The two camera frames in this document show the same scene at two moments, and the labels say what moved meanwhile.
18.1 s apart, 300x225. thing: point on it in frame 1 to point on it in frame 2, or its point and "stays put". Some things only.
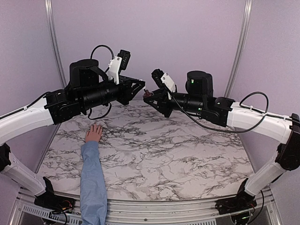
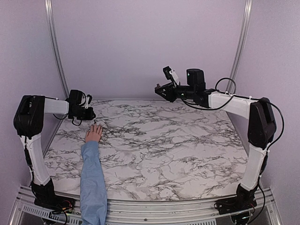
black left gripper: [126, 95] to [90, 116]
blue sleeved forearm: [93, 194] stays put
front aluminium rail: [143, 212] stays put
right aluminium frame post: [241, 47] stays put
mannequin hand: [93, 135] stays put
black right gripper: [163, 106] to [170, 95]
